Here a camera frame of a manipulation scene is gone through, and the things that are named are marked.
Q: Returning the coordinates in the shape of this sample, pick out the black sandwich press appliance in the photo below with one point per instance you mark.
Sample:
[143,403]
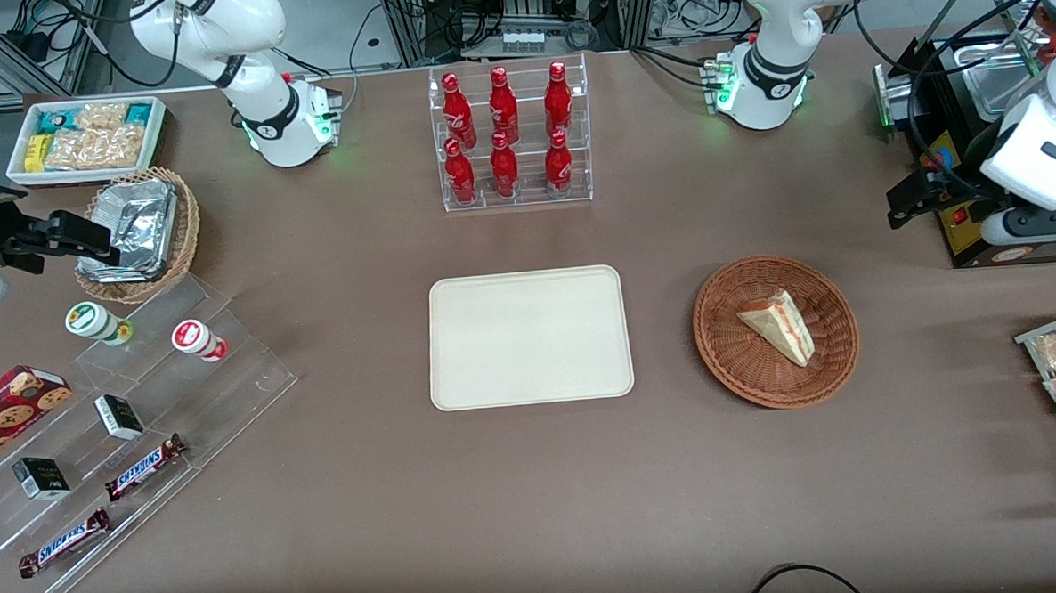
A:
[955,82]

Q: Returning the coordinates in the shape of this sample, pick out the red cookie box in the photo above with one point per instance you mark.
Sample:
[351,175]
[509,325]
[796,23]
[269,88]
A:
[11,404]

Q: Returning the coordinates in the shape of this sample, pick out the white power strip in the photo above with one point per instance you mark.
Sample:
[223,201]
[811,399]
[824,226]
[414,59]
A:
[522,41]

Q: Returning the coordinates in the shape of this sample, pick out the triangle sandwich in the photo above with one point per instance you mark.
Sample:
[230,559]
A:
[783,330]

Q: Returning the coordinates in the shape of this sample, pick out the light wicker basket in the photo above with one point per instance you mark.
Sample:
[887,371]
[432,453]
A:
[185,236]

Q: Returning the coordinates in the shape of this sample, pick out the white rectangular snack bin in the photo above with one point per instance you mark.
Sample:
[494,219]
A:
[19,172]

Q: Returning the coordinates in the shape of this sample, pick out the red cola bottle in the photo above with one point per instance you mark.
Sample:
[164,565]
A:
[559,166]
[558,99]
[458,112]
[504,106]
[505,168]
[460,175]

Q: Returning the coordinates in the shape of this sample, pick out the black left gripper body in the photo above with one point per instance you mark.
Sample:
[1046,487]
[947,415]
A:
[949,187]

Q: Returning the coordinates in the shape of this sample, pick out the yellow snack packet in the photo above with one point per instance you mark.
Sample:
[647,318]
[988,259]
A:
[36,153]

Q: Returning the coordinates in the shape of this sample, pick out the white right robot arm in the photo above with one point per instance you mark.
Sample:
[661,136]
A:
[261,103]

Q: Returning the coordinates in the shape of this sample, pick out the small black box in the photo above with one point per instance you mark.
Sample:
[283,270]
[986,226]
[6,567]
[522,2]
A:
[119,417]
[41,479]

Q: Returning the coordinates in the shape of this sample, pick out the green lidded cup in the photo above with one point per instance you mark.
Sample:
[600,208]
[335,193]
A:
[91,320]

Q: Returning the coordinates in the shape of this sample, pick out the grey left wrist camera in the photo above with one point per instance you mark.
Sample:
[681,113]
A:
[1037,224]

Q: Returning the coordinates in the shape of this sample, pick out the clear acrylic bottle rack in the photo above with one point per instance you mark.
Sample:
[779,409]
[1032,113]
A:
[528,185]

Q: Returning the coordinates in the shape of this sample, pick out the aluminium frame rack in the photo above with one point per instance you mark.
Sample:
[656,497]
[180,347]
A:
[524,2]

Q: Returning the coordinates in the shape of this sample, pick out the Snickers bar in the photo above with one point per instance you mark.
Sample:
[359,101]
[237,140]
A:
[143,467]
[65,542]

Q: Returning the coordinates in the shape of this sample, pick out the beige plastic tray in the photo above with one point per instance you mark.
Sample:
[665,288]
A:
[530,336]

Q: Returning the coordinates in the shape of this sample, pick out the clear acrylic stepped display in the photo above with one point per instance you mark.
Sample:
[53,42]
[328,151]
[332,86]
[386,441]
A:
[229,381]

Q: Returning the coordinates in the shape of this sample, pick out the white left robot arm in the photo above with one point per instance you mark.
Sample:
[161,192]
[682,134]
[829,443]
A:
[763,77]

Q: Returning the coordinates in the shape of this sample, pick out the teal snack packet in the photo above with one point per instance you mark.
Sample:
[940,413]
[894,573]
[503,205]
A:
[57,121]
[139,114]

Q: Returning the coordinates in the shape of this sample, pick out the clear bag of crackers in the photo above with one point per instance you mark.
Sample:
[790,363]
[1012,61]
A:
[101,115]
[94,148]

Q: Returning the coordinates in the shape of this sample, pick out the red lidded cup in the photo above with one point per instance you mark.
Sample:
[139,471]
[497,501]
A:
[196,338]

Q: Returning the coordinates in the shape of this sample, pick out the brown wicker basket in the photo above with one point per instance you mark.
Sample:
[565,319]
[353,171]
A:
[735,350]

